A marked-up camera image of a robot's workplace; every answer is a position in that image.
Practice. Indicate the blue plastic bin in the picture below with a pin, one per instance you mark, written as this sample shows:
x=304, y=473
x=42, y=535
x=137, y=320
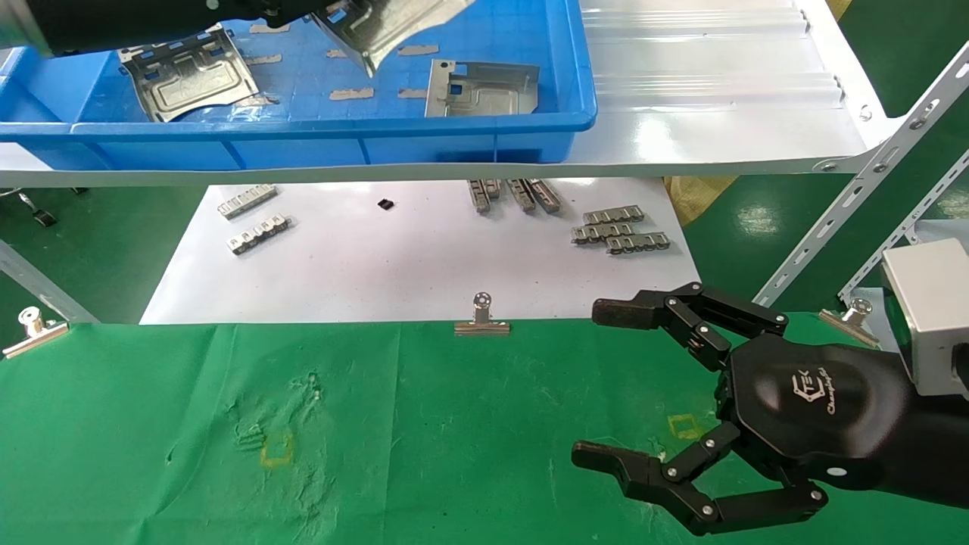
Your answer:
x=303, y=147

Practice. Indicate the grey tape strip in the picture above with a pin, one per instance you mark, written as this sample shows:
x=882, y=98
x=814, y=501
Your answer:
x=351, y=94
x=412, y=94
x=261, y=100
x=263, y=59
x=269, y=29
x=337, y=54
x=418, y=50

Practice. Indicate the notched metal bar part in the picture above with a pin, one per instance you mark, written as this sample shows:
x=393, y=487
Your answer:
x=247, y=201
x=545, y=195
x=521, y=195
x=602, y=233
x=259, y=235
x=637, y=243
x=478, y=197
x=613, y=215
x=493, y=189

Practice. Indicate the white perforated rack post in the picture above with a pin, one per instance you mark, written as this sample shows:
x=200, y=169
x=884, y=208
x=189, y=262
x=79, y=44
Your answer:
x=855, y=197
x=901, y=235

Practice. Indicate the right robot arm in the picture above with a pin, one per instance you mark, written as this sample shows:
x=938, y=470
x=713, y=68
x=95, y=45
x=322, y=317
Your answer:
x=946, y=454

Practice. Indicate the silver binder clip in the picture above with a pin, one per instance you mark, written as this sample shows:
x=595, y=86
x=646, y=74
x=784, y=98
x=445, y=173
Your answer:
x=852, y=322
x=34, y=333
x=482, y=322

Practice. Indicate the yellow plastic bag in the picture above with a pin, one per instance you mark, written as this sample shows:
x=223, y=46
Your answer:
x=693, y=198

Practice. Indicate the small black part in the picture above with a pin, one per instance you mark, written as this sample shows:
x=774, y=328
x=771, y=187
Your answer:
x=386, y=203

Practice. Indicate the grey metal rack post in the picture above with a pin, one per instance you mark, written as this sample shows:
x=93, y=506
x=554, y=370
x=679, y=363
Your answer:
x=38, y=284

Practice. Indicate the white flat shelf board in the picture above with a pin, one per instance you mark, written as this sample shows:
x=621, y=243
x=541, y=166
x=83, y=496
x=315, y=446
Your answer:
x=416, y=265

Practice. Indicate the stamped sheet metal plate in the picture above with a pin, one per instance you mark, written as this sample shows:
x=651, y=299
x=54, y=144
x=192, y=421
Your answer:
x=484, y=91
x=185, y=79
x=394, y=26

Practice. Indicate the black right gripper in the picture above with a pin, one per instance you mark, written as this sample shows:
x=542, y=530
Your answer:
x=817, y=409

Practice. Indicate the black chair caster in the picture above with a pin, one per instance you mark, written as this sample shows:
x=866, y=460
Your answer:
x=44, y=218

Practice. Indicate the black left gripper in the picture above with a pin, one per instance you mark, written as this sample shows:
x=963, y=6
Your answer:
x=136, y=19

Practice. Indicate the white sloped shelf board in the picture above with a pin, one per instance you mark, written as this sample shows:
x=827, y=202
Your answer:
x=719, y=113

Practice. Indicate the green table cloth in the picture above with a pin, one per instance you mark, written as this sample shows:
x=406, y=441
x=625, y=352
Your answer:
x=454, y=454

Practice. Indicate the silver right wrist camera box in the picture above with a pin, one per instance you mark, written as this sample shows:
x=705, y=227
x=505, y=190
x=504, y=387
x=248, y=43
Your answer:
x=927, y=318

